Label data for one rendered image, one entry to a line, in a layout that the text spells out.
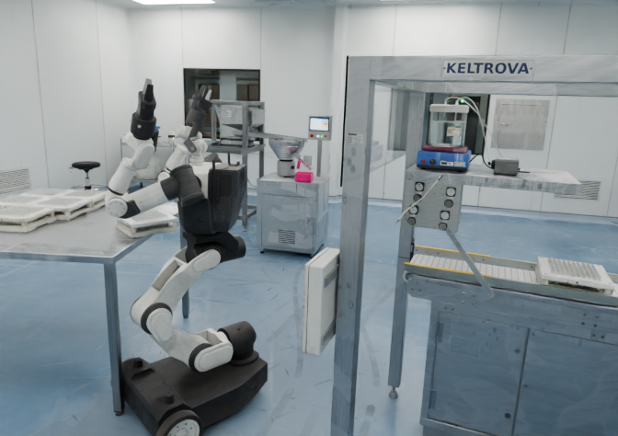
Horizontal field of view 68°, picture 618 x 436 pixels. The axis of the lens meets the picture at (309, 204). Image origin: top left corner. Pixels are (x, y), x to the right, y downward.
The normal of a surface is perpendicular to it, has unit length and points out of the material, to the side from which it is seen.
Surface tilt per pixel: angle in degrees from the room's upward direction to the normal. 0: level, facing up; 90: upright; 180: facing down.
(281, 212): 90
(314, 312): 90
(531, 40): 90
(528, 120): 90
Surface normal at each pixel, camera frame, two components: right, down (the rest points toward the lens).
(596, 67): -0.37, 0.19
